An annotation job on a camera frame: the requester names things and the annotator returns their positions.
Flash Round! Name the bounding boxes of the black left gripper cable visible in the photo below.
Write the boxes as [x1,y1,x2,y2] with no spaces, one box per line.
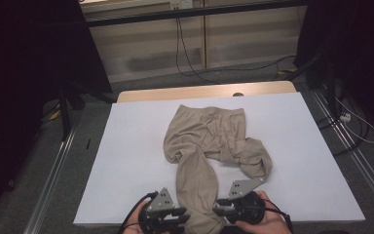
[118,190,160,234]

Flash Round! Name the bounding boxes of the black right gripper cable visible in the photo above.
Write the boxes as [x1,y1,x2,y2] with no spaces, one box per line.
[262,198,294,234]

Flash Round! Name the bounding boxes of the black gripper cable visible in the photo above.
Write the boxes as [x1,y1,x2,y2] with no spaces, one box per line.
[262,198,294,234]
[118,190,160,234]

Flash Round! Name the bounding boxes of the person's right hand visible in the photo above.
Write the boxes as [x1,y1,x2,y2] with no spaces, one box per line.
[234,190,293,234]

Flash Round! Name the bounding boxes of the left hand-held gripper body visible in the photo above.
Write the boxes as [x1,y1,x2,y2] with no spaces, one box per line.
[138,187,185,234]

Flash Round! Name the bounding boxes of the black curtain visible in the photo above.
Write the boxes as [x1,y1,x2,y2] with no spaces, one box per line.
[0,0,113,225]
[292,0,374,139]

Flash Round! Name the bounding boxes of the light wooden table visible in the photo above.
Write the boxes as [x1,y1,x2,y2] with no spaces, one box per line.
[116,80,297,104]

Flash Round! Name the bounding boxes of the black metal stand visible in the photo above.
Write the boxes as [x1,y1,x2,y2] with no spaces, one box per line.
[284,51,339,115]
[57,81,115,141]

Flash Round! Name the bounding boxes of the aluminium floor rail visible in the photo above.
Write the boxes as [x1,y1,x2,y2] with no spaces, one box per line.
[23,126,79,234]
[311,87,374,213]

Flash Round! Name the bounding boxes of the white wall socket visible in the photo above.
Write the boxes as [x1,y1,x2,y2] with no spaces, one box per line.
[169,0,195,11]

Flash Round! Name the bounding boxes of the white cable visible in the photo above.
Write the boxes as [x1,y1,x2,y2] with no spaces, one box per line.
[335,97,374,145]

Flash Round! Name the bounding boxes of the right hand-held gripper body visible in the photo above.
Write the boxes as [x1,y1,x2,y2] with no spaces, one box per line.
[227,177,268,225]

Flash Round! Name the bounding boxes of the beige pants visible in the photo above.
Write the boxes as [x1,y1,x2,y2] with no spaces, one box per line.
[163,103,274,234]

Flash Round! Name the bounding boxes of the long black floor cable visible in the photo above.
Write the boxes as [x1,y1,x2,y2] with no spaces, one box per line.
[174,8,298,86]

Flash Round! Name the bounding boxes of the black cable bundle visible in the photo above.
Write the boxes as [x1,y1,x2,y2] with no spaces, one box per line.
[316,94,371,158]

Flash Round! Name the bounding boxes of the black metal crossbar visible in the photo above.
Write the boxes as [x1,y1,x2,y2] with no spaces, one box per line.
[86,0,310,28]

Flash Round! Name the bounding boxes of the person's left hand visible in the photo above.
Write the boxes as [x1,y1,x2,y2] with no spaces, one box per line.
[123,202,149,234]

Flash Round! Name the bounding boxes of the white table cover sheet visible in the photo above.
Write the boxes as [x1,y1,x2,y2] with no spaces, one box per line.
[73,92,366,227]

